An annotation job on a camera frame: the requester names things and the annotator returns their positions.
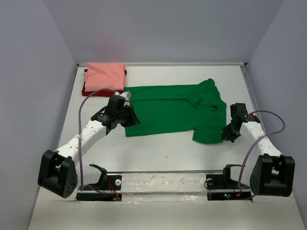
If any green t-shirt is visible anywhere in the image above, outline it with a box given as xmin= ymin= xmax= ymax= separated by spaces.
xmin=125 ymin=79 xmax=226 ymax=144

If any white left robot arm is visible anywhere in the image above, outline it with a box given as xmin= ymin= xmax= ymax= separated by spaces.
xmin=37 ymin=92 xmax=140 ymax=198

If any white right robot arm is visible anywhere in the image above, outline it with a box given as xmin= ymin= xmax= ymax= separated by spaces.
xmin=221 ymin=103 xmax=295 ymax=197

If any pink folded t-shirt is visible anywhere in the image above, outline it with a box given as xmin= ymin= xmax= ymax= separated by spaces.
xmin=84 ymin=62 xmax=127 ymax=92

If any dark red folded t-shirt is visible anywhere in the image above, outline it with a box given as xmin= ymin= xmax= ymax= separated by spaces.
xmin=82 ymin=69 xmax=127 ymax=97

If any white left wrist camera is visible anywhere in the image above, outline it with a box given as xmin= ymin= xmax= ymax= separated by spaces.
xmin=120 ymin=91 xmax=131 ymax=101

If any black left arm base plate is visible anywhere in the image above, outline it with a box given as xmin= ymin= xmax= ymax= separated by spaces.
xmin=76 ymin=174 xmax=122 ymax=202

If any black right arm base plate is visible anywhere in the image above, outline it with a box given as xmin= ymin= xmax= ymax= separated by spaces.
xmin=204 ymin=174 xmax=252 ymax=201

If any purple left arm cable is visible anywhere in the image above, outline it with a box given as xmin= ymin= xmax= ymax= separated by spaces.
xmin=78 ymin=89 xmax=120 ymax=201

